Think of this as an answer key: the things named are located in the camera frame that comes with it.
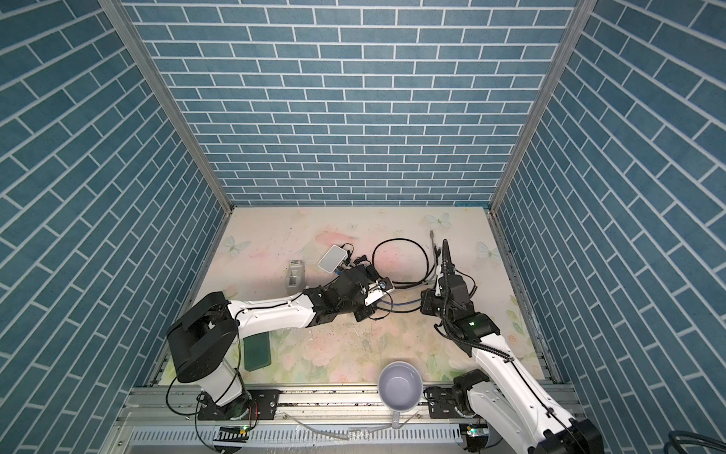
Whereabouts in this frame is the green network switch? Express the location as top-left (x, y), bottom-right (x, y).
top-left (242, 332), bottom-right (271, 372)

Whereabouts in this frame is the white network switch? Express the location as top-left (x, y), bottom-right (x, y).
top-left (318, 245), bottom-right (348, 274)

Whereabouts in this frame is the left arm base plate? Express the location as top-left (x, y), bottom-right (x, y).
top-left (197, 389), bottom-right (280, 423)

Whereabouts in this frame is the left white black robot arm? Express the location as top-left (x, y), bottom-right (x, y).
top-left (166, 265), bottom-right (394, 407)

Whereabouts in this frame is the black thick cable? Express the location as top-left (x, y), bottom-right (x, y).
top-left (371, 237), bottom-right (437, 289)

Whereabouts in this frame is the aluminium frame rail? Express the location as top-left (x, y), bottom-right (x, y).
top-left (101, 383), bottom-right (602, 454)

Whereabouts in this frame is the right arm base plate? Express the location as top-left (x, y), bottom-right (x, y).
top-left (423, 383), bottom-right (503, 422)

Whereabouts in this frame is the lavender mug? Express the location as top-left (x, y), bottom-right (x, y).
top-left (377, 361), bottom-right (424, 429)

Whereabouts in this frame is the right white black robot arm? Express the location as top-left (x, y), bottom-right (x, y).
top-left (422, 239), bottom-right (604, 453)

